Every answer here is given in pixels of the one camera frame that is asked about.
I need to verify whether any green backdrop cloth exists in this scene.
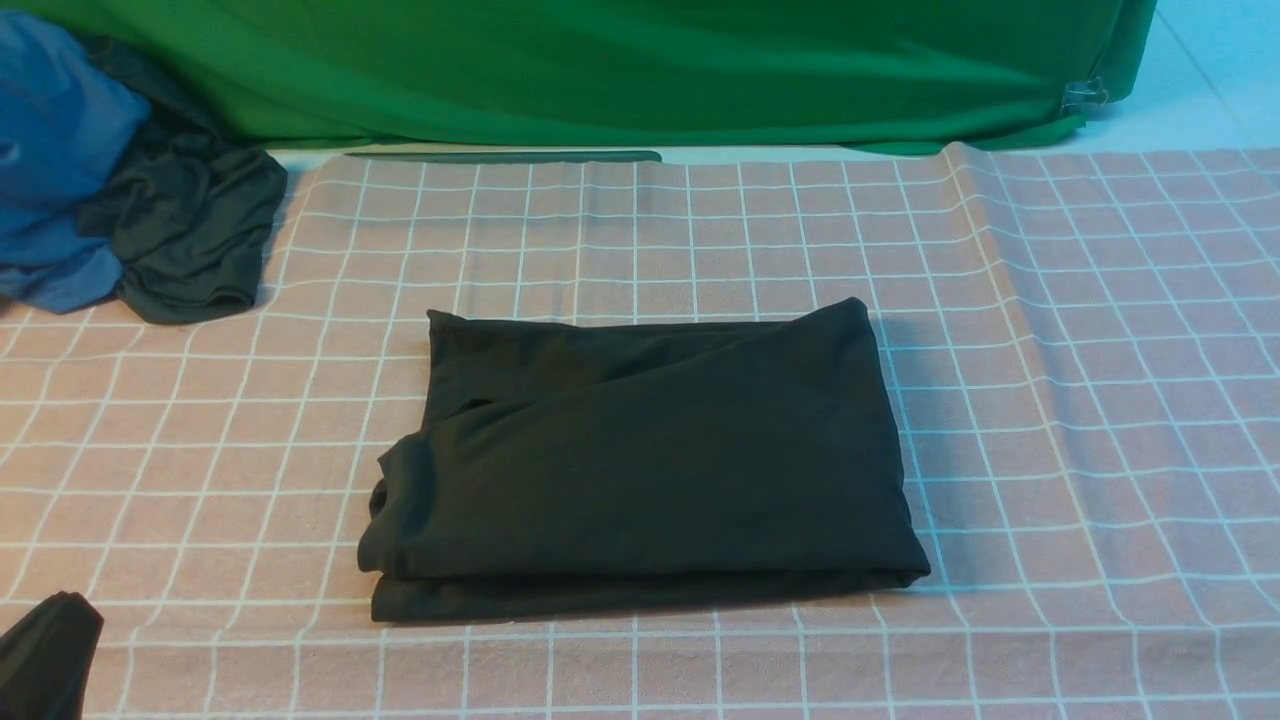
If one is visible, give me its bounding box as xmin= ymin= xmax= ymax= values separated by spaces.
xmin=3 ymin=1 xmax=1156 ymax=156

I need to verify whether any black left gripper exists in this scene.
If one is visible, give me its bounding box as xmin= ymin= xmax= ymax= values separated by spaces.
xmin=1 ymin=591 xmax=104 ymax=719

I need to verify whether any metal binder clip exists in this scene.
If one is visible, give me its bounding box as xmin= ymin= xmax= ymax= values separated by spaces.
xmin=1060 ymin=77 xmax=1110 ymax=117

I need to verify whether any dark crumpled garment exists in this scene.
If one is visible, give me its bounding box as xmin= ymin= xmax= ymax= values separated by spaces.
xmin=76 ymin=35 xmax=288 ymax=325

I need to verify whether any blue crumpled garment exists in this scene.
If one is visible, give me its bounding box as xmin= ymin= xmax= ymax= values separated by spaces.
xmin=1 ymin=10 xmax=151 ymax=314

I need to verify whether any pink checkered tablecloth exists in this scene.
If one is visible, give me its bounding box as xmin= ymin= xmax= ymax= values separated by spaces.
xmin=1 ymin=147 xmax=1279 ymax=719

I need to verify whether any dark gray long-sleeve shirt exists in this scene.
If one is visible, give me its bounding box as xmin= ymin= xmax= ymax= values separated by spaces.
xmin=357 ymin=299 xmax=931 ymax=624

